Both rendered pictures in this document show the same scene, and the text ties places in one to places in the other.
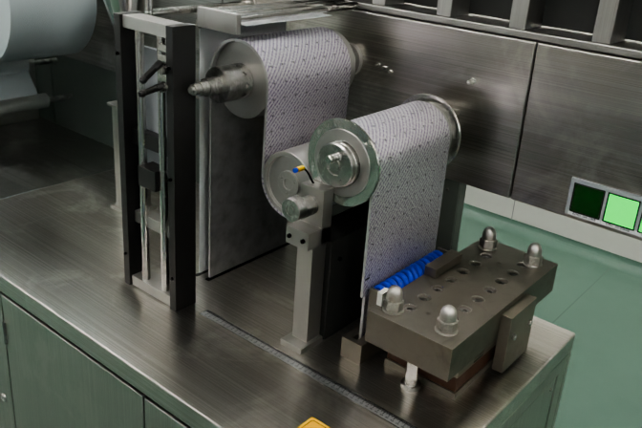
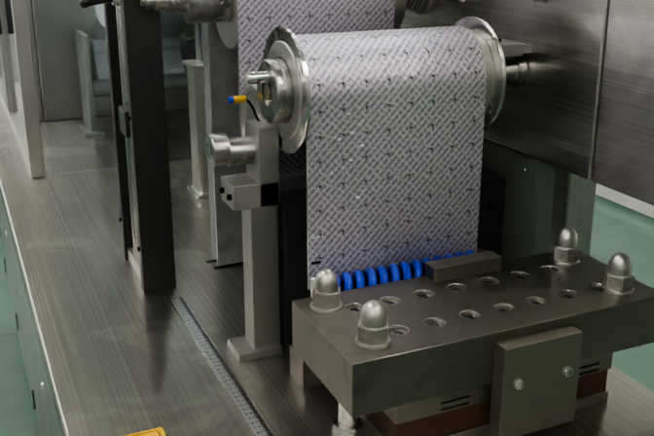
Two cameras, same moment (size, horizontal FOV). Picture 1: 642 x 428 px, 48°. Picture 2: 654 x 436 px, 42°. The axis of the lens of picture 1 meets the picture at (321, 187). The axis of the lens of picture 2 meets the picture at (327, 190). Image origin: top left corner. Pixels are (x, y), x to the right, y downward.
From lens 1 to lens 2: 64 cm
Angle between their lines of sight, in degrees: 26
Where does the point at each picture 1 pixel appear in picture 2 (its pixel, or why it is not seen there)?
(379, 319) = (300, 315)
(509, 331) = (503, 370)
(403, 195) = (382, 148)
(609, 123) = not seen: outside the picture
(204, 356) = (126, 342)
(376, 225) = (325, 184)
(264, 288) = not seen: hidden behind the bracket
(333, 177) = (267, 108)
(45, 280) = (48, 243)
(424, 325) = (348, 330)
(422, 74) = not seen: outside the picture
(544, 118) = (628, 45)
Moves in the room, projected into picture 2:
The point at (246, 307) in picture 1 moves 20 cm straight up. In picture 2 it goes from (229, 302) to (224, 172)
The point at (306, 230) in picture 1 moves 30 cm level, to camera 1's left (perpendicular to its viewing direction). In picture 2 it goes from (236, 183) to (52, 152)
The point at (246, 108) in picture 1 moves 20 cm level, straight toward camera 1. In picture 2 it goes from (231, 34) to (153, 54)
